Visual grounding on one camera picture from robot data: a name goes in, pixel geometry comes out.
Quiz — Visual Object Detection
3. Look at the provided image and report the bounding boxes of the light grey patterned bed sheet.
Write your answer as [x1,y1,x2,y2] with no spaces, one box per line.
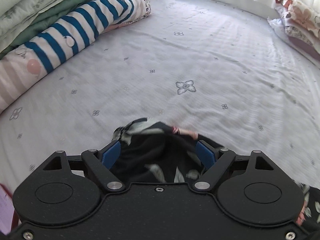
[1,0,319,191]

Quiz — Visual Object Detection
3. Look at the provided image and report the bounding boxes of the black floral pants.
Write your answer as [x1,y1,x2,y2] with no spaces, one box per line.
[111,118,319,239]

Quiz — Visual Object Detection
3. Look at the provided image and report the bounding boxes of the floral top pillow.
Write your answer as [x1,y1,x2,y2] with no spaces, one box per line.
[275,0,319,38]

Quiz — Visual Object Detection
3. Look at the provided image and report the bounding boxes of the pink red object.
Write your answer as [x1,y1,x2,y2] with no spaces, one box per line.
[0,184,19,235]

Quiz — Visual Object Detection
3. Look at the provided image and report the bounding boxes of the purple white bottom pillow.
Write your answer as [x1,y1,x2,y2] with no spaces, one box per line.
[267,18,319,68]

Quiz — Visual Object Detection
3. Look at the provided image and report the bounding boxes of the blue striped pink quilt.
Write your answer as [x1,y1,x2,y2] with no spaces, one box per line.
[1,0,151,111]

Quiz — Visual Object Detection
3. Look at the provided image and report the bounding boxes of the green floral folded quilt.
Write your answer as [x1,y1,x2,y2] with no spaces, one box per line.
[1,0,87,57]

